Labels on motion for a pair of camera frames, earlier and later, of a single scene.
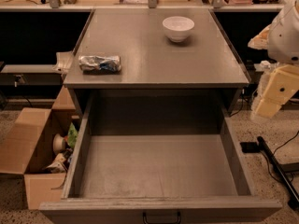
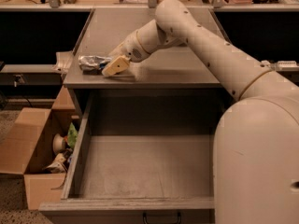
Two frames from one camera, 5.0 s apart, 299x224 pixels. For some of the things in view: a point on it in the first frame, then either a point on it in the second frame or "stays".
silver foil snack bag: [100, 64] stays
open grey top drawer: [156, 156] stays
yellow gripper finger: [282, 83] to [129, 49]
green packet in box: [72, 136] stays
